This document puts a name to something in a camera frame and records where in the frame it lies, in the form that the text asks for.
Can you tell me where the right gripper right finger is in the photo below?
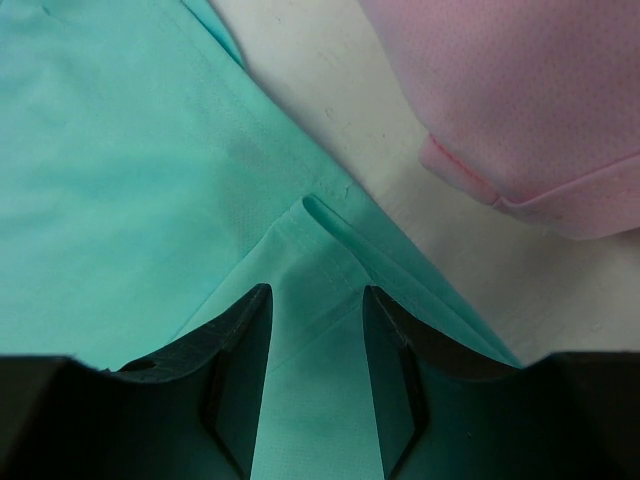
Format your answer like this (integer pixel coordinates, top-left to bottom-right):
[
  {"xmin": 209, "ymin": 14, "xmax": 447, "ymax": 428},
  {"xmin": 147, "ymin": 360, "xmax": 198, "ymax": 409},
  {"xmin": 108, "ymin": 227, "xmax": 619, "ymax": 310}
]
[{"xmin": 363, "ymin": 286, "xmax": 639, "ymax": 479}]

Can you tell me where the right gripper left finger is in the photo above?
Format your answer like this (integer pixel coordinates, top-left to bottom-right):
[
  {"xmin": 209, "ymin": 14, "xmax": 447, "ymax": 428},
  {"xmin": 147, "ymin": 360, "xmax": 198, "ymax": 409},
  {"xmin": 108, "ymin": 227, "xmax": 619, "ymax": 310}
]
[{"xmin": 1, "ymin": 284, "xmax": 273, "ymax": 479}]

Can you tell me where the mint green t shirt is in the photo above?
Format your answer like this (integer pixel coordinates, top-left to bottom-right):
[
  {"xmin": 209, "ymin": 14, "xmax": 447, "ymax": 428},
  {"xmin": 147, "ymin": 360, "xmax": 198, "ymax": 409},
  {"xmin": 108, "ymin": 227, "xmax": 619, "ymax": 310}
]
[{"xmin": 1, "ymin": 1, "xmax": 516, "ymax": 479}]

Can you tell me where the pink t shirt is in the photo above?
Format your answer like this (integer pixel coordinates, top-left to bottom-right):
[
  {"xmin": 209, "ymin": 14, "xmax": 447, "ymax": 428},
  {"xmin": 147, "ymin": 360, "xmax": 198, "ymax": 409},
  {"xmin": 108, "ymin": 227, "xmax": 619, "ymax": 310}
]
[{"xmin": 362, "ymin": 1, "xmax": 639, "ymax": 239}]

